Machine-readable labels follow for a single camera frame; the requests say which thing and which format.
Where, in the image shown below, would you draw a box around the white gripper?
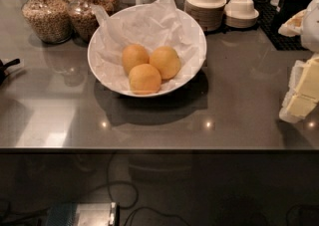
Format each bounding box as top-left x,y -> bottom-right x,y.
278,0 -> 319,123

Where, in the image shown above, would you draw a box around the orange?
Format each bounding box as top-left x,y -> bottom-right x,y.
150,46 -> 181,80
122,44 -> 150,74
129,64 -> 161,95

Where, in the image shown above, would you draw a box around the white bowl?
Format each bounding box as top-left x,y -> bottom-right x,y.
87,3 -> 208,99

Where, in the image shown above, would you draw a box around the black rubber mat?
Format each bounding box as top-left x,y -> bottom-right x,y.
255,3 -> 305,51

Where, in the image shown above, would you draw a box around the short stack paper bowls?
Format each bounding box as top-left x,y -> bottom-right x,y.
224,0 -> 259,28

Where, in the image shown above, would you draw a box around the tall stack paper bowls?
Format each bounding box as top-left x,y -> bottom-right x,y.
184,0 -> 226,32

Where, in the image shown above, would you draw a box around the white crumpled paper liner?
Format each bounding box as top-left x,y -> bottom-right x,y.
90,0 -> 204,94

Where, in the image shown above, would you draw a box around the middle glass cereal jar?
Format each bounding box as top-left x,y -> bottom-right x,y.
68,0 -> 102,43

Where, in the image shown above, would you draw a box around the left glass cereal jar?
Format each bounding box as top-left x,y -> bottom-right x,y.
21,0 -> 73,44

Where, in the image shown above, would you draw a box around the black handle object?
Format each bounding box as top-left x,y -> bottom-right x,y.
0,59 -> 20,86

